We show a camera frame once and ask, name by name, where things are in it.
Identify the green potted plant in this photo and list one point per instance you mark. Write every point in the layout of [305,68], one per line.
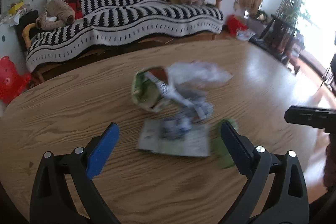
[290,10]

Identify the black wooden chair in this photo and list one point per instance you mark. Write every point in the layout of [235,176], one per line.
[278,39]

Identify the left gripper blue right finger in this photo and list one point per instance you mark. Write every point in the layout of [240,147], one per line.
[239,148]

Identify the red cushion on sofa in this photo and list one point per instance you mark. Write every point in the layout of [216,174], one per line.
[76,6]

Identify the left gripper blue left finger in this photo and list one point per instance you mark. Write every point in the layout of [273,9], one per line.
[101,150]

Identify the clear plastic bag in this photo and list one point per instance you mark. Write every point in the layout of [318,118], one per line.
[198,74]

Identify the black white striped sofa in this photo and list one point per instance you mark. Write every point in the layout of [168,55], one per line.
[114,23]

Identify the red bear plastic stool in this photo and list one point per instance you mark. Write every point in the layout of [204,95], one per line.
[12,83]

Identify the white flat paper package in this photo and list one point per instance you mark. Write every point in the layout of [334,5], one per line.
[194,143]

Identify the white cabinet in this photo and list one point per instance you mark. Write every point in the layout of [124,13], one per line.
[10,46]

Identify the brown plush toy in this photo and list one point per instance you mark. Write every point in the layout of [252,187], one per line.
[56,14]

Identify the red bag by wall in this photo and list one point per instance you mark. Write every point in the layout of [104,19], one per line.
[235,24]

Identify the wooden oval table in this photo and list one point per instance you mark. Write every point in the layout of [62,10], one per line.
[151,177]

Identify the person right hand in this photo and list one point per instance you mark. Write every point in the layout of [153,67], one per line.
[330,165]

